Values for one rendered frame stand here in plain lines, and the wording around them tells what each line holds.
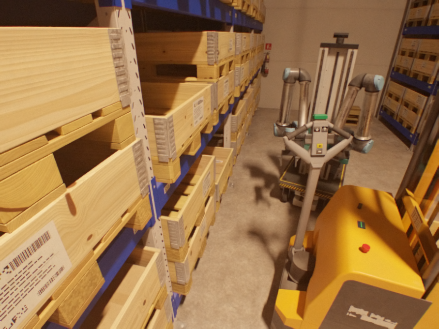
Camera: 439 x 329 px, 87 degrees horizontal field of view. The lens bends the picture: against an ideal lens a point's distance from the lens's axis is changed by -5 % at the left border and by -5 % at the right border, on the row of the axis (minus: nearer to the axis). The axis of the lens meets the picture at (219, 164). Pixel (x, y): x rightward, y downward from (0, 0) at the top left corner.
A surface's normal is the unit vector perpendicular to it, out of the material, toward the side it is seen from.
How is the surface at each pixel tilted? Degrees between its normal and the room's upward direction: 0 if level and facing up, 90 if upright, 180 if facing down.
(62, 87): 90
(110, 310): 0
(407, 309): 90
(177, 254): 90
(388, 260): 0
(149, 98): 90
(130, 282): 0
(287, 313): 22
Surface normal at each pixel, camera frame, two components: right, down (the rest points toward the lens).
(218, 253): 0.00, -0.88
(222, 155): -0.24, 0.47
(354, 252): -0.22, -0.90
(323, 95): -0.49, 0.42
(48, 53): 0.97, 0.11
